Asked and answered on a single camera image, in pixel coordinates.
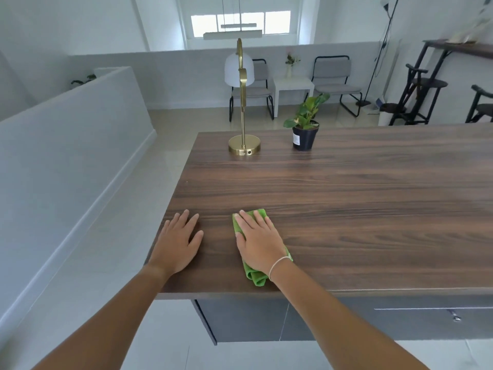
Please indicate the person's left hand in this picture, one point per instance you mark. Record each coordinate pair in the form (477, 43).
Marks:
(175, 250)

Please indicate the person's right hand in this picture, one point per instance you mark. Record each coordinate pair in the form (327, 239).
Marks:
(260, 248)

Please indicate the person's left little finger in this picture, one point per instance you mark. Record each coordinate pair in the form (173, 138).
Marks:
(165, 230)

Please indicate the person's right little finger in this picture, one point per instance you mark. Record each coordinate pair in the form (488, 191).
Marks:
(270, 226)

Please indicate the person's left middle finger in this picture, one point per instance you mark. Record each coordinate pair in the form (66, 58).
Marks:
(183, 220)

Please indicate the person's left thumb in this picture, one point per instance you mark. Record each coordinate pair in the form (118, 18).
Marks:
(197, 239)

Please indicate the person's right thumb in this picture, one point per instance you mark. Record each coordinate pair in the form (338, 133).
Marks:
(240, 239)

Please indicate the person's right middle finger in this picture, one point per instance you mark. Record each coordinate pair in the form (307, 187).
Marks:
(251, 220)

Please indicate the green cleaning cloth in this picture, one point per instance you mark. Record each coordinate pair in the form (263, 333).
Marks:
(255, 279)

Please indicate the person's left forearm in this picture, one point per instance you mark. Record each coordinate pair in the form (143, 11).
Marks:
(111, 323)

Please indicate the person's right forearm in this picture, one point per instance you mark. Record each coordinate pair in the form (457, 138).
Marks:
(339, 323)

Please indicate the green plant in black pot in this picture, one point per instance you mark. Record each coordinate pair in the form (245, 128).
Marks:
(305, 129)

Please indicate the gold table lamp white shade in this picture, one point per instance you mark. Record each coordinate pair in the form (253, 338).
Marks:
(243, 111)

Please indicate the grey desk drawer cabinet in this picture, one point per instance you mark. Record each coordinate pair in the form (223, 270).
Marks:
(346, 319)

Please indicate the white side table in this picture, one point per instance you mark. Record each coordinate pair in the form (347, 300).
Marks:
(292, 84)

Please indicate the small blue box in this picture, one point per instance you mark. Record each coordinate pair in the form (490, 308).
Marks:
(378, 103)

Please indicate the small vase with flower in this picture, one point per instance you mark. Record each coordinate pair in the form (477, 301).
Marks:
(291, 61)

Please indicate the dark green leafy plant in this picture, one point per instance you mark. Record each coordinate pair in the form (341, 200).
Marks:
(85, 79)

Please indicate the long white pendant lamp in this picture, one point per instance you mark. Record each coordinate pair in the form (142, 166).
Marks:
(232, 34)

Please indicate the short white pendant lamp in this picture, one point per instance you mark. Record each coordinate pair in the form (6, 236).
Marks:
(238, 25)

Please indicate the window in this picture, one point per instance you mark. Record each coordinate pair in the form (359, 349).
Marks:
(240, 23)

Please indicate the black floor lamp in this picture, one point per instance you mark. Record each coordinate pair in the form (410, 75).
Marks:
(379, 53)

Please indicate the silver drawer key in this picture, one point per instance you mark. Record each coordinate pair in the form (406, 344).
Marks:
(456, 315)

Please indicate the black bar stool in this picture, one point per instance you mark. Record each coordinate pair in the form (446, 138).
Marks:
(481, 107)
(427, 82)

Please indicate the black high table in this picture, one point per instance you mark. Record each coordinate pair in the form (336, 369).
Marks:
(460, 48)

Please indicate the white decorative object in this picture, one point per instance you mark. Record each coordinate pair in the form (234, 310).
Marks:
(470, 26)

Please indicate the grey chair black frame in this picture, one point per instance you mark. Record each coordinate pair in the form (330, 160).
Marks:
(262, 78)
(332, 75)

